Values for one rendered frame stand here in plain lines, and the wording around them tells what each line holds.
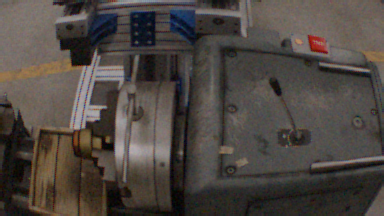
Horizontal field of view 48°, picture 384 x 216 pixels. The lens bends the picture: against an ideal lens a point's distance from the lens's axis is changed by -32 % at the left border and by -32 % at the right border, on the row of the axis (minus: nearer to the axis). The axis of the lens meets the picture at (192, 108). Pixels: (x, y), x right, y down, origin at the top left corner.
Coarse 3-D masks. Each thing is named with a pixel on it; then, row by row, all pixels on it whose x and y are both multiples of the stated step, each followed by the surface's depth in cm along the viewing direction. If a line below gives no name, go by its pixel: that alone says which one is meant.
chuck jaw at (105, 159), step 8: (96, 152) 138; (104, 152) 138; (112, 152) 138; (96, 160) 137; (104, 160) 136; (112, 160) 136; (104, 168) 134; (112, 168) 134; (104, 176) 131; (112, 176) 132; (112, 184) 131; (120, 192) 131; (128, 192) 131
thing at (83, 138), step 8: (72, 136) 140; (80, 136) 139; (88, 136) 139; (96, 136) 140; (104, 136) 143; (72, 144) 139; (80, 144) 138; (88, 144) 138; (96, 144) 139; (104, 144) 145; (80, 152) 140; (88, 152) 139
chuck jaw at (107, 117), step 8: (112, 96) 138; (112, 104) 138; (104, 112) 139; (112, 112) 138; (96, 120) 142; (104, 120) 139; (112, 120) 139; (96, 128) 139; (104, 128) 139; (112, 128) 139; (112, 136) 140
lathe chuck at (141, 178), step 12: (144, 84) 137; (156, 84) 137; (120, 96) 132; (144, 96) 132; (156, 96) 132; (120, 108) 129; (144, 108) 129; (120, 120) 128; (132, 120) 128; (144, 120) 128; (120, 132) 127; (132, 132) 127; (144, 132) 127; (120, 144) 126; (132, 144) 126; (144, 144) 126; (120, 156) 126; (132, 156) 126; (144, 156) 126; (120, 168) 127; (132, 168) 126; (144, 168) 126; (120, 180) 128; (132, 180) 127; (144, 180) 127; (132, 192) 129; (144, 192) 129; (132, 204) 134; (144, 204) 133; (156, 204) 132
